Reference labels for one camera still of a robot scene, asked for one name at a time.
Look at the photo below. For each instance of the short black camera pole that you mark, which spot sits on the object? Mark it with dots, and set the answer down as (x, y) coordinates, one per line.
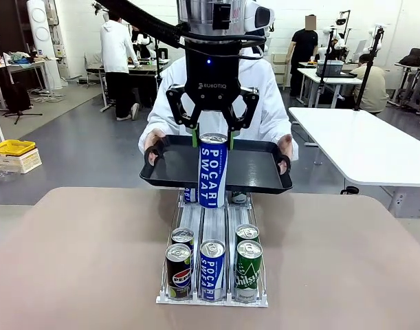
(326, 68)

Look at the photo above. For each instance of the background man in white hoodie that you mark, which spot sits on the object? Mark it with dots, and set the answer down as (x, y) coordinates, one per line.
(118, 62)

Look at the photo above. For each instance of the white plastic crate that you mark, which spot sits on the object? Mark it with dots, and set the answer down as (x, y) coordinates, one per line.
(20, 161)

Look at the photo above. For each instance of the person's left hand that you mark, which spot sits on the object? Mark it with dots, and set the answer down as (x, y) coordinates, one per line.
(286, 151)

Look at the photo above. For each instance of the background person in beige jacket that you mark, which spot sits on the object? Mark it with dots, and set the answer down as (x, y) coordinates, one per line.
(371, 86)

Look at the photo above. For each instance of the white tower air conditioner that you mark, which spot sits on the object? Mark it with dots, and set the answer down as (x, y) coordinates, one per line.
(43, 38)

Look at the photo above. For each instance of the person's right forearm white sleeve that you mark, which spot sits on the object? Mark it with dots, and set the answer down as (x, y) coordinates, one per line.
(153, 122)

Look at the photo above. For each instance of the clear plastic bag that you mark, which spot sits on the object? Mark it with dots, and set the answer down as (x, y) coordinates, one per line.
(1, 175)

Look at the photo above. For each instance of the person in white hoodie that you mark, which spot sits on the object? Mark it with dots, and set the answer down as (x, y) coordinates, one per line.
(264, 89)

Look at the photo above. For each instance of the tall black camera pole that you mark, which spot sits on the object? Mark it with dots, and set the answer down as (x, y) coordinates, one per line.
(369, 68)

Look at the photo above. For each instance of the person's left forearm white sleeve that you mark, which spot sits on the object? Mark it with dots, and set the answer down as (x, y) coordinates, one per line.
(282, 123)

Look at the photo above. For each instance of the cluttered white side table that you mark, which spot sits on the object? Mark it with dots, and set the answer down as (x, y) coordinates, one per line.
(20, 65)

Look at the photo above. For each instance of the black table caster foot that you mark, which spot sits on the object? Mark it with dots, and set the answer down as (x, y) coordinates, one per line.
(349, 190)

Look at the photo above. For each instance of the white shelf unit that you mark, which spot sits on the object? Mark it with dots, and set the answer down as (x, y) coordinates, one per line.
(280, 68)

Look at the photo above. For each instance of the background person in black top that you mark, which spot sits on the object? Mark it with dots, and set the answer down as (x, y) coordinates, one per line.
(303, 51)

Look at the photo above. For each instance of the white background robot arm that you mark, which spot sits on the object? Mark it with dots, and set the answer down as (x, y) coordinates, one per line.
(339, 43)
(144, 39)

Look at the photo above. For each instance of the grey storage bin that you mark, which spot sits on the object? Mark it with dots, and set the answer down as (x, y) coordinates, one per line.
(330, 68)

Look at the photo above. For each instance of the clear acrylic can rack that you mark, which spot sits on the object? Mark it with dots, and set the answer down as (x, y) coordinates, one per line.
(213, 223)

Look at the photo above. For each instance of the yellow plastic crate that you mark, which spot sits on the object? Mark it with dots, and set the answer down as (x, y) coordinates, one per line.
(12, 147)

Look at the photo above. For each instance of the blue Pocari Sweat can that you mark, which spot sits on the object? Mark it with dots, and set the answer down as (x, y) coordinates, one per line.
(189, 196)
(212, 271)
(213, 172)

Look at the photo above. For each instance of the black Pepsi can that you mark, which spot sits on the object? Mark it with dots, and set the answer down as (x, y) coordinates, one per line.
(183, 235)
(178, 275)

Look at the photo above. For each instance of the person's right hand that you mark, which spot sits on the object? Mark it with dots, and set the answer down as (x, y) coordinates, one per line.
(154, 142)

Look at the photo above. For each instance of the black plastic serving tray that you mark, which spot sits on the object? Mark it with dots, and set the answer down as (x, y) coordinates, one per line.
(251, 165)

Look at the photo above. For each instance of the black floor tripod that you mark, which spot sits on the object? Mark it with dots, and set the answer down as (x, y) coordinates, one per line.
(19, 103)

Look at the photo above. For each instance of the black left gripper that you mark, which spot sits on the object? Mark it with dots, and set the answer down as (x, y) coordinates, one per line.
(211, 75)

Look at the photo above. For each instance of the large white table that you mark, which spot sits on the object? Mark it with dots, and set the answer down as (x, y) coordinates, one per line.
(367, 144)

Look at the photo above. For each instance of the white background work table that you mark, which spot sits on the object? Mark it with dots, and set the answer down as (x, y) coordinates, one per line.
(333, 79)

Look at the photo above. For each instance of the green Chilsung cider can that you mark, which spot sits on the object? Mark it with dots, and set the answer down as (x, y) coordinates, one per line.
(239, 197)
(248, 275)
(246, 232)

